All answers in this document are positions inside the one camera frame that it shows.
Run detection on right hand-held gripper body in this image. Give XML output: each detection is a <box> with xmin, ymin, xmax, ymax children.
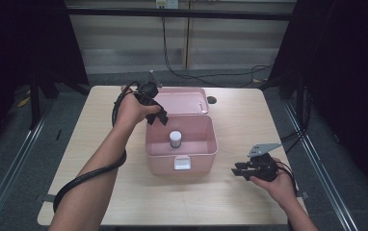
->
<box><xmin>245</xmin><ymin>142</ymin><xmax>283</xmax><ymax>183</ymax></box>

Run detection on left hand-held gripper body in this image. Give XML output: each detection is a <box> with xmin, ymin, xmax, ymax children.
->
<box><xmin>133</xmin><ymin>70</ymin><xmax>165</xmax><ymax>112</ymax></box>

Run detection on pink storage box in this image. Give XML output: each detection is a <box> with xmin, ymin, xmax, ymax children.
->
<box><xmin>145</xmin><ymin>87</ymin><xmax>220</xmax><ymax>177</ymax></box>

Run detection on person's left hand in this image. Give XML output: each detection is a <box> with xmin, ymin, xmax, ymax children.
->
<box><xmin>114</xmin><ymin>84</ymin><xmax>163</xmax><ymax>130</ymax></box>

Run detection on person's right hand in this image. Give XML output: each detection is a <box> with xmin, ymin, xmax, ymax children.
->
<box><xmin>249</xmin><ymin>157</ymin><xmax>298</xmax><ymax>208</ymax></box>

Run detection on black horizontal bar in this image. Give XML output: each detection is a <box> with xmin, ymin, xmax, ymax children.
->
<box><xmin>66</xmin><ymin>7</ymin><xmax>294</xmax><ymax>22</ymax></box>

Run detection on black metal stand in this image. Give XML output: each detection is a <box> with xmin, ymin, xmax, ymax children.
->
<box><xmin>28</xmin><ymin>74</ymin><xmax>60</xmax><ymax>131</ymax></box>

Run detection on yellow floor tape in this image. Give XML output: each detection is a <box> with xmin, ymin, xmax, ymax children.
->
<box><xmin>16</xmin><ymin>95</ymin><xmax>32</xmax><ymax>108</ymax></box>

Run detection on black curtain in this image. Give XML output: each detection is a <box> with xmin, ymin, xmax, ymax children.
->
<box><xmin>0</xmin><ymin>0</ymin><xmax>91</xmax><ymax>157</ymax></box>
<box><xmin>267</xmin><ymin>0</ymin><xmax>368</xmax><ymax>201</ymax></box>

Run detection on black wall cable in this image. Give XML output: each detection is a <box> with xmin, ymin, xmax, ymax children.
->
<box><xmin>161</xmin><ymin>15</ymin><xmax>274</xmax><ymax>89</ymax></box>

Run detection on black floor cables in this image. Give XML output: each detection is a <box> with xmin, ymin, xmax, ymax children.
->
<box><xmin>279</xmin><ymin>86</ymin><xmax>312</xmax><ymax>152</ymax></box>

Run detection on metal floor rail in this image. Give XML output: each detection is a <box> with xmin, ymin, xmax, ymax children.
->
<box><xmin>0</xmin><ymin>98</ymin><xmax>57</xmax><ymax>231</ymax></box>
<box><xmin>282</xmin><ymin>99</ymin><xmax>362</xmax><ymax>231</ymax></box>

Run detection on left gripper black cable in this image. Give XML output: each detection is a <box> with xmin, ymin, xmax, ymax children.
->
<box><xmin>52</xmin><ymin>81</ymin><xmax>142</xmax><ymax>214</ymax></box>

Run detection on white wall socket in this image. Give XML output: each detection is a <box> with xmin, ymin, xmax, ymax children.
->
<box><xmin>155</xmin><ymin>0</ymin><xmax>180</xmax><ymax>10</ymax></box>

